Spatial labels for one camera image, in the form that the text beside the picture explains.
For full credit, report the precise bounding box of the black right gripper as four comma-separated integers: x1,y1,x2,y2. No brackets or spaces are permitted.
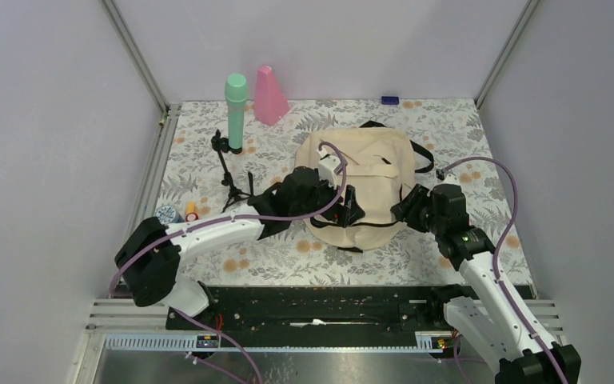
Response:
389,183,445,235

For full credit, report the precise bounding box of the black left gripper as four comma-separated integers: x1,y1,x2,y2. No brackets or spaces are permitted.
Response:
291,172,365,228

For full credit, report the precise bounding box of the small blue block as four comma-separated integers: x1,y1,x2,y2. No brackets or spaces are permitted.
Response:
381,96,400,106

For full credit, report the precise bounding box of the beige canvas backpack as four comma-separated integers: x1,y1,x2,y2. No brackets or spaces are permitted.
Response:
294,121,435,251

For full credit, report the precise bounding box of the mint green microphone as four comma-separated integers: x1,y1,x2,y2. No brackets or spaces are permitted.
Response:
225,73,249,154

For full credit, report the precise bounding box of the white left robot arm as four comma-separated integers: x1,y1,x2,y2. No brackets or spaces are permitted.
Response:
110,142,348,329

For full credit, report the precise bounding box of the pink plastic cone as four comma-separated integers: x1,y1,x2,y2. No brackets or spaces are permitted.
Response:
254,66,290,126

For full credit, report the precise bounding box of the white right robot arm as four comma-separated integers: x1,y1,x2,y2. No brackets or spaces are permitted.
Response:
391,182,581,383

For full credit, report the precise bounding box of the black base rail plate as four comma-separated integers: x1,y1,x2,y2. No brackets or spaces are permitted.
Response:
116,285,536,351

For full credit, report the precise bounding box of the black mini tripod stand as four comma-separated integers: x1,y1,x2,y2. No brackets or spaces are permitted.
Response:
211,130,254,213

